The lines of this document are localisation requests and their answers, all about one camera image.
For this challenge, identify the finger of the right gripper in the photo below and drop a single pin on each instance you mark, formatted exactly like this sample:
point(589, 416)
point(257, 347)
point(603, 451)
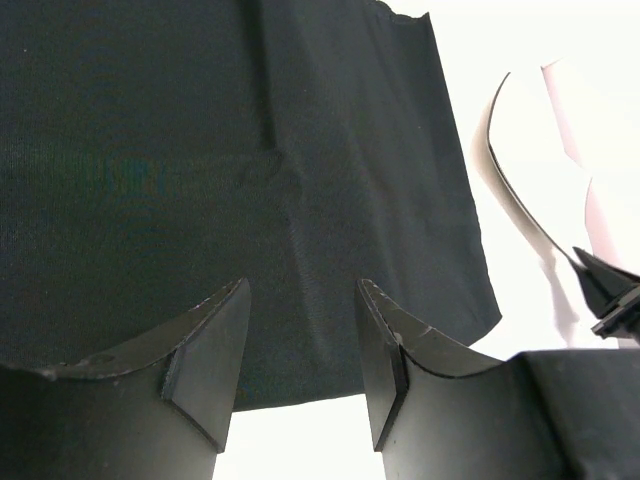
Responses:
point(611, 294)

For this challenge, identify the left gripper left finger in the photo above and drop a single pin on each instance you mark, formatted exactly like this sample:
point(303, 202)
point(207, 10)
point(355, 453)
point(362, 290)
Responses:
point(157, 406)

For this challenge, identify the black cloth placemat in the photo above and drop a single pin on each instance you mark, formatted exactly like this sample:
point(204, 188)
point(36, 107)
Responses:
point(154, 151)

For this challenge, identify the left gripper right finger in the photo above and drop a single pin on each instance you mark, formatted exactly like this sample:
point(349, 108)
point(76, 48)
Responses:
point(440, 410)

